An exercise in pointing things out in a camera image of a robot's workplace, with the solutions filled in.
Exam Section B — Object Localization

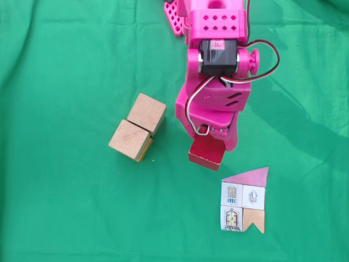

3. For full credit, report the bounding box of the yellow notched wooden block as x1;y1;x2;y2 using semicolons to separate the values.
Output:
135;138;155;163

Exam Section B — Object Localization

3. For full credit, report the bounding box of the red wooden wedge block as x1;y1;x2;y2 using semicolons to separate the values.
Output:
188;135;227;172

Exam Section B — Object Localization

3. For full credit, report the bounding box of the green cloth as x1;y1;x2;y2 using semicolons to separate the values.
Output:
0;0;349;262

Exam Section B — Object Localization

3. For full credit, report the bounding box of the servo wire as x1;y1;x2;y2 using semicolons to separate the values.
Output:
185;75;216;136
220;0;280;87

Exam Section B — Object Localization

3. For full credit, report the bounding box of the paper picture of house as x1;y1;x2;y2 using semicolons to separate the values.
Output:
220;166;270;235

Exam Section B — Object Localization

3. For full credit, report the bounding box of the wooden block with tall window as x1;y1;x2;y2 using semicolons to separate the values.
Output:
127;92;167;137

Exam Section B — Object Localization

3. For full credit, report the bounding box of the wooden block with door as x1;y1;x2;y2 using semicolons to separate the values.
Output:
150;116;166;138

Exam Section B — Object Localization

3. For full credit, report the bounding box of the wooden block with round window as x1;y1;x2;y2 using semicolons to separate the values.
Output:
108;119;155;162

